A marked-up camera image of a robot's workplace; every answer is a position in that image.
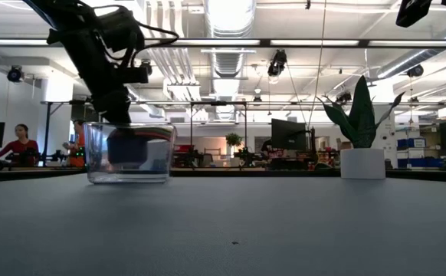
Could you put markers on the black ceiling camera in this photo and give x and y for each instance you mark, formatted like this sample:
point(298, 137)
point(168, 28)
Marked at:
point(146, 68)
point(343, 97)
point(415, 71)
point(15, 74)
point(276, 63)

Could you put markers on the small leafy green plant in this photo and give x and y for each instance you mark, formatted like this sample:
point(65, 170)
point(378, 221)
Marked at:
point(233, 138)

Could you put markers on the clear plastic basket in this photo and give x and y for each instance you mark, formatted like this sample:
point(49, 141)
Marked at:
point(92, 168)

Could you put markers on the green plant in white pot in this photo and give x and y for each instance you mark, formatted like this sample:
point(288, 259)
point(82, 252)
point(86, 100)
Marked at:
point(363, 165)

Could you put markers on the blue storage bin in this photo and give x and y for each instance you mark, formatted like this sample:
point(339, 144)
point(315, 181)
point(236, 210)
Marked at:
point(403, 143)
point(418, 163)

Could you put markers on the black table frame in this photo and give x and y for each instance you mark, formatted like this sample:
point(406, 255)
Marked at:
point(246, 173)

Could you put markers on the blue-grey table mat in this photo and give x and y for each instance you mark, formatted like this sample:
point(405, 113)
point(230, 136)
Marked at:
point(223, 230)

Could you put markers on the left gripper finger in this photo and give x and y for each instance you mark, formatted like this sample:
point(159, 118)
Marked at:
point(119, 109)
point(102, 105)

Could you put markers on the person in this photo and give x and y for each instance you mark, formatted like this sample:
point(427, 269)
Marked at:
point(20, 147)
point(78, 153)

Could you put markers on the black overhead crossbar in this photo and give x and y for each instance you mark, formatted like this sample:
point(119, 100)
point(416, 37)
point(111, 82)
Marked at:
point(363, 43)

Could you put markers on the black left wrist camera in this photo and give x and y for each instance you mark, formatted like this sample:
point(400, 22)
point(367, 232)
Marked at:
point(121, 28)

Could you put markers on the silver ventilation duct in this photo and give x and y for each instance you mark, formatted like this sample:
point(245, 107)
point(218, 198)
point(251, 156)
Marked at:
point(228, 57)

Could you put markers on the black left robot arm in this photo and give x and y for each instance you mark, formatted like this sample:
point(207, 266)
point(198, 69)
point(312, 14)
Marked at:
point(73, 23)

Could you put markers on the purple measuring cup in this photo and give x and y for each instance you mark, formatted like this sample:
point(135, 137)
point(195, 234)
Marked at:
point(127, 151)

